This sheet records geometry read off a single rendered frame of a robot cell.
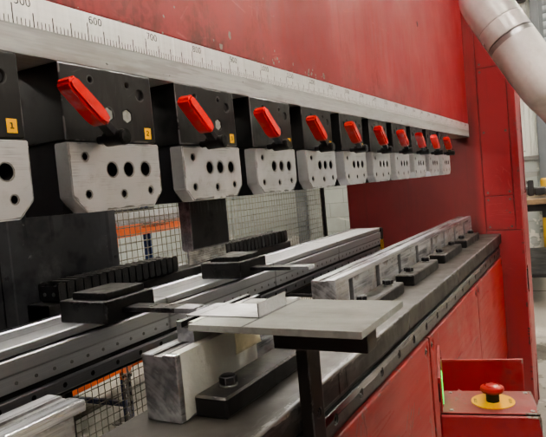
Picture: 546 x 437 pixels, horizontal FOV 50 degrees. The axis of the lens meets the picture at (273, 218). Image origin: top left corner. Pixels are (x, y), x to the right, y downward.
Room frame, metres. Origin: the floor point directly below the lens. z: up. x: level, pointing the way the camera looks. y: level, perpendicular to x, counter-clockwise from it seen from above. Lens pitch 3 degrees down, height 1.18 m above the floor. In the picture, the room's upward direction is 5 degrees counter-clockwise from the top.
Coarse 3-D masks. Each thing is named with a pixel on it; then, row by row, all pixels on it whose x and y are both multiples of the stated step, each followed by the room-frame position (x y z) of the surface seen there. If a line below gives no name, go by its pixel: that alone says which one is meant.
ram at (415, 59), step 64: (64, 0) 0.65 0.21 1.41; (128, 0) 0.74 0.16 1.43; (192, 0) 0.87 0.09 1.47; (256, 0) 1.04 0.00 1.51; (320, 0) 1.29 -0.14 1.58; (384, 0) 1.71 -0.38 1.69; (448, 0) 2.55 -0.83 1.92; (128, 64) 0.73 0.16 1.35; (320, 64) 1.26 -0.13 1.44; (384, 64) 1.67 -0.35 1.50; (448, 64) 2.46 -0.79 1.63; (448, 128) 2.38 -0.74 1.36
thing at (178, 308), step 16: (96, 288) 1.03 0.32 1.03; (112, 288) 1.01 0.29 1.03; (128, 288) 1.01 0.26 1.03; (144, 288) 1.06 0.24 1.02; (64, 304) 0.99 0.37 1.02; (80, 304) 0.97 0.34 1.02; (96, 304) 0.96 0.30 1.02; (112, 304) 0.96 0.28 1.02; (128, 304) 0.99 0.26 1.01; (144, 304) 0.99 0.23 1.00; (160, 304) 0.97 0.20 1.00; (176, 304) 0.96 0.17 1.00; (192, 304) 0.95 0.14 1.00; (208, 304) 0.94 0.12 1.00; (64, 320) 0.99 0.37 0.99; (80, 320) 0.98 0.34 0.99; (96, 320) 0.96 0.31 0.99; (112, 320) 0.96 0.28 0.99
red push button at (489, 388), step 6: (486, 384) 1.00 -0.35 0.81; (492, 384) 1.00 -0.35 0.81; (498, 384) 0.99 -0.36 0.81; (486, 390) 0.98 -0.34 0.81; (492, 390) 0.98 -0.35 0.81; (498, 390) 0.98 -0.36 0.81; (486, 396) 0.99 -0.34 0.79; (492, 396) 0.99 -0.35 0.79; (498, 396) 0.99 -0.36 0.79; (492, 402) 0.99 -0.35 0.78
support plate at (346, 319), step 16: (304, 304) 0.89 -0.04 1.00; (320, 304) 0.88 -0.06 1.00; (336, 304) 0.87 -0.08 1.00; (352, 304) 0.86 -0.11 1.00; (368, 304) 0.85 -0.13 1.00; (384, 304) 0.84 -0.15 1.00; (400, 304) 0.85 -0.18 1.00; (208, 320) 0.84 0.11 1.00; (224, 320) 0.83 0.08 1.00; (240, 320) 0.82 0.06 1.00; (272, 320) 0.81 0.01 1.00; (288, 320) 0.80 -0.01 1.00; (304, 320) 0.79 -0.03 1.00; (320, 320) 0.78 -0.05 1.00; (336, 320) 0.77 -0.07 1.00; (352, 320) 0.76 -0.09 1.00; (368, 320) 0.76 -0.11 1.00; (384, 320) 0.78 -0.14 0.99; (320, 336) 0.73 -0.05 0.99; (336, 336) 0.72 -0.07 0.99; (352, 336) 0.71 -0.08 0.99
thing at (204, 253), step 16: (192, 208) 0.87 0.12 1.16; (208, 208) 0.91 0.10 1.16; (224, 208) 0.95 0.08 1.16; (192, 224) 0.87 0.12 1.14; (208, 224) 0.91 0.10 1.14; (224, 224) 0.95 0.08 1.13; (192, 240) 0.87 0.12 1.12; (208, 240) 0.90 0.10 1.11; (224, 240) 0.94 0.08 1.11; (192, 256) 0.88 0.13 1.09; (208, 256) 0.91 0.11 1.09
